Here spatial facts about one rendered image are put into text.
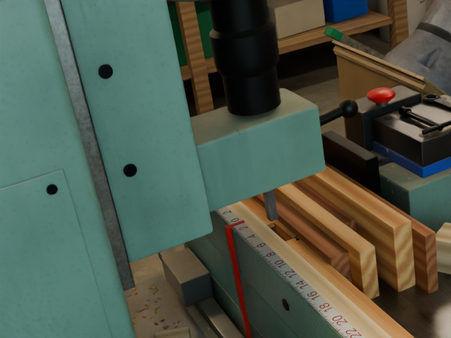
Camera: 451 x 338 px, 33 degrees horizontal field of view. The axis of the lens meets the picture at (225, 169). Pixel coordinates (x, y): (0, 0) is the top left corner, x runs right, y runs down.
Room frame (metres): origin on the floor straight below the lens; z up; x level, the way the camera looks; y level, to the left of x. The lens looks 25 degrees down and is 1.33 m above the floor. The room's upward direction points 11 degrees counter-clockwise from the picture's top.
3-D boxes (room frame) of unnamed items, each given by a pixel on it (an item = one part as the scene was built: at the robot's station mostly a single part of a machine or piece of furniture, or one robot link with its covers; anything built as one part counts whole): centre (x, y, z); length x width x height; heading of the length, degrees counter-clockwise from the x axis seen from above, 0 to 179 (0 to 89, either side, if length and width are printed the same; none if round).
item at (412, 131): (0.75, -0.22, 0.99); 0.13 x 0.11 x 0.06; 19
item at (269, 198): (0.67, -0.04, 0.97); 0.01 x 0.01 x 0.05; 19
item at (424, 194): (0.75, -0.22, 0.92); 0.15 x 0.13 x 0.09; 19
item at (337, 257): (0.68, -0.06, 0.92); 0.19 x 0.02 x 0.05; 19
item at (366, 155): (0.73, -0.16, 0.95); 0.09 x 0.07 x 0.09; 19
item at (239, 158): (0.67, -0.02, 1.03); 0.14 x 0.07 x 0.09; 109
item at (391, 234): (0.67, -0.12, 0.94); 0.18 x 0.02 x 0.07; 19
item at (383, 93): (0.77, -0.18, 1.02); 0.03 x 0.03 x 0.01
